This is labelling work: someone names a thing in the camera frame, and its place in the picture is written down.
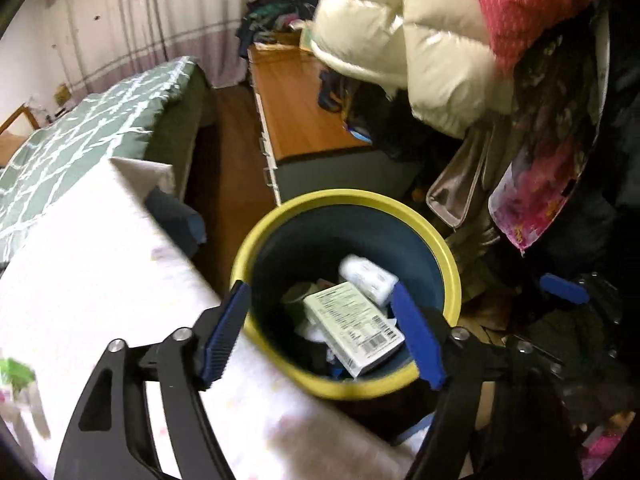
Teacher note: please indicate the white tissue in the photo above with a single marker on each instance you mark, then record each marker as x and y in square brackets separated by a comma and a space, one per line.
[310, 332]

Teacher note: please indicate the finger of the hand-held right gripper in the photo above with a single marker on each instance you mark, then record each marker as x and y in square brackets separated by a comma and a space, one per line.
[562, 287]

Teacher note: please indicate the wooden headboard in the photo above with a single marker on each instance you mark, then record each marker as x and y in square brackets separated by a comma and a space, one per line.
[20, 120]

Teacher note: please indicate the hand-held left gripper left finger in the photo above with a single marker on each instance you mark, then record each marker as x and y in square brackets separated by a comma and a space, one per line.
[225, 340]

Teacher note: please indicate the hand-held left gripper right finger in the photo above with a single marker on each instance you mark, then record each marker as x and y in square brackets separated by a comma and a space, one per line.
[417, 340]

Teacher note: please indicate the green-label drink bottle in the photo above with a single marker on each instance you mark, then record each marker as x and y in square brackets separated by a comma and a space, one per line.
[15, 375]

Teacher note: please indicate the dark blue cloth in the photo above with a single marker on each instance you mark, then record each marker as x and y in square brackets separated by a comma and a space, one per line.
[175, 215]

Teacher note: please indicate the wooden cabinet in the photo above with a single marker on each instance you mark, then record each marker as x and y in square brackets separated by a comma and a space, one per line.
[300, 110]

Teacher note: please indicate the pile of dark clothes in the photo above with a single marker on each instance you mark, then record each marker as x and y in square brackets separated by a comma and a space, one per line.
[280, 5]

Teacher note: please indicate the pink floral cloth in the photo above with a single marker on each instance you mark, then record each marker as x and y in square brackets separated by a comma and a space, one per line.
[540, 185]

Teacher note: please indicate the yellow rim trash bin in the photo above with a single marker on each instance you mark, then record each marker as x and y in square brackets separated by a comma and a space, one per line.
[350, 205]

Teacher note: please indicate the striped floral curtain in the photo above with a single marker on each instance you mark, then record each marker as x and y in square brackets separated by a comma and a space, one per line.
[175, 10]

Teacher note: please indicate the white printed carton box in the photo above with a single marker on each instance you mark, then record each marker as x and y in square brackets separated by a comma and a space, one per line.
[350, 325]

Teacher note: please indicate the bed with green quilt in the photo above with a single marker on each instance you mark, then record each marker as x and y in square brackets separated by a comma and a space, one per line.
[90, 130]

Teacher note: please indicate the cream puffy jacket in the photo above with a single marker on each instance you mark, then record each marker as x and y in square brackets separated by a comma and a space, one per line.
[430, 50]

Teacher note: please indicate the beige bag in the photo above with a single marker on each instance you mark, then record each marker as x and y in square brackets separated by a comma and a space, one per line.
[452, 190]

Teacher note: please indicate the red knitted garment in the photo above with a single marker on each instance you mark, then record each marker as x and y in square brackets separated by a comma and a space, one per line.
[525, 5]

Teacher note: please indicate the small white bottle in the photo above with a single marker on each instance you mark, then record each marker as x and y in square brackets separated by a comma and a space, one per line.
[367, 277]

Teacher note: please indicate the white floral tablecloth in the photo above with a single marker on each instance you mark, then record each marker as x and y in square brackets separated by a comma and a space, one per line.
[100, 270]

